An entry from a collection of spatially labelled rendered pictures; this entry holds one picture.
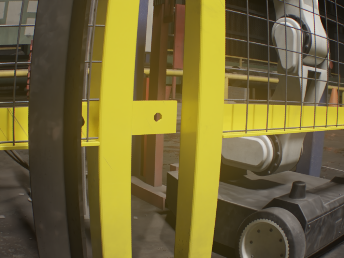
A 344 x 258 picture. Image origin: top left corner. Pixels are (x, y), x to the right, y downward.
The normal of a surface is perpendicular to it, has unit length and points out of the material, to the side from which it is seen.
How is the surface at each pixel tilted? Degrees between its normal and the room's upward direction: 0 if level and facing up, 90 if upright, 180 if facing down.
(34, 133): 90
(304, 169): 90
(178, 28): 90
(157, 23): 90
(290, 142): 107
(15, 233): 0
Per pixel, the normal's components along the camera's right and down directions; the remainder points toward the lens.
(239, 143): -0.78, 0.04
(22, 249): 0.04, -0.99
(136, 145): 0.56, 0.13
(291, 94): -0.71, 0.47
